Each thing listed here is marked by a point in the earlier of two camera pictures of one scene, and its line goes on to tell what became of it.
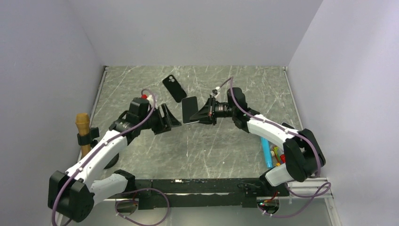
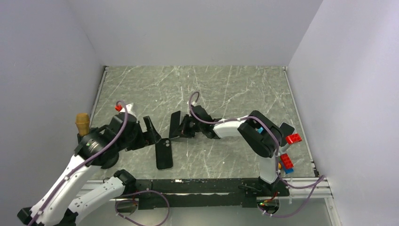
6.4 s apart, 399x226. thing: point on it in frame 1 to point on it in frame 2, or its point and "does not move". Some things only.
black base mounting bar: x=152 y=194 does not move
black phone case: x=174 y=88 to x=163 y=153
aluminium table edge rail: x=96 y=99 does not move
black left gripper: x=170 y=121 to x=146 y=138
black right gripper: x=207 y=114 to x=184 y=130
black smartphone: x=190 y=107 to x=175 y=125
